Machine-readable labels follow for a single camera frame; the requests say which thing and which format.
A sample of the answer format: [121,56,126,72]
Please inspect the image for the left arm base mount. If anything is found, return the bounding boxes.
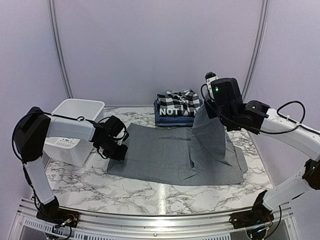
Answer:
[36,197,80,228]

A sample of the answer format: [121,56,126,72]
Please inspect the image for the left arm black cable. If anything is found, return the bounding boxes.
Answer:
[11,111,131,166]

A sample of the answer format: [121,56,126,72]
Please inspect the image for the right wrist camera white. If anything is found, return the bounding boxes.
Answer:
[205,71,219,86]

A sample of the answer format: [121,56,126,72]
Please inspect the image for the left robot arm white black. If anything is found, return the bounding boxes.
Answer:
[11,106,129,223]

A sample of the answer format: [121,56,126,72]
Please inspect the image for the grey long sleeve shirt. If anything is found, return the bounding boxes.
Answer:
[107,106,248,186]

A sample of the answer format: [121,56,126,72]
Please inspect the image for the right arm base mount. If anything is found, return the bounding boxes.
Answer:
[229,190,274,229]

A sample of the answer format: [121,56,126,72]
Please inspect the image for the left wall aluminium profile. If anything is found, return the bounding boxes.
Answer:
[47,0,74,99]

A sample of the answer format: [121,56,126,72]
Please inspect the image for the wall aluminium profile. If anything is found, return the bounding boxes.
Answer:
[47,0,74,99]
[242,0,270,101]

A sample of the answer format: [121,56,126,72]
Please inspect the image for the aluminium frame rail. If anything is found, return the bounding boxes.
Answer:
[8,198,301,240]

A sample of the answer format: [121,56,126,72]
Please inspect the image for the black shirt white letters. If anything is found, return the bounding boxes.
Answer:
[158,105,200,117]

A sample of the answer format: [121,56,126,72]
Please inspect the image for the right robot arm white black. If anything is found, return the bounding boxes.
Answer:
[201,73,320,224]

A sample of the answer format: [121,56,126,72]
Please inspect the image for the right wall aluminium profile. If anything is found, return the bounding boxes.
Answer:
[242,0,270,101]

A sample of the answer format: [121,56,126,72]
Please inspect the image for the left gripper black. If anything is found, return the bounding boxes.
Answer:
[98,137,128,161]

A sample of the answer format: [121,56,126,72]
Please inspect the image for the blue checked folded shirt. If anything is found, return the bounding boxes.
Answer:
[153,100,195,127]

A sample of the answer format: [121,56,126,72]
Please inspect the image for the white plastic bin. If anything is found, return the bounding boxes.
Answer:
[43,98,105,167]

